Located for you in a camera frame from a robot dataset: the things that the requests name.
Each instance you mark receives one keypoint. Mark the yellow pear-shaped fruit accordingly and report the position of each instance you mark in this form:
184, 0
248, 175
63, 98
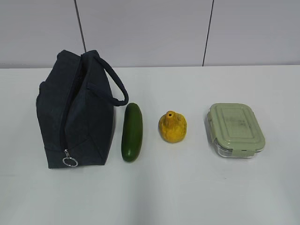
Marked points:
172, 127

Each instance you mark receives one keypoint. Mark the green cucumber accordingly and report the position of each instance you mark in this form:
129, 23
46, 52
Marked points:
132, 135

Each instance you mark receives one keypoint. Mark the dark blue lunch bag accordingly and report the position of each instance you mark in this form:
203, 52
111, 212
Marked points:
75, 109

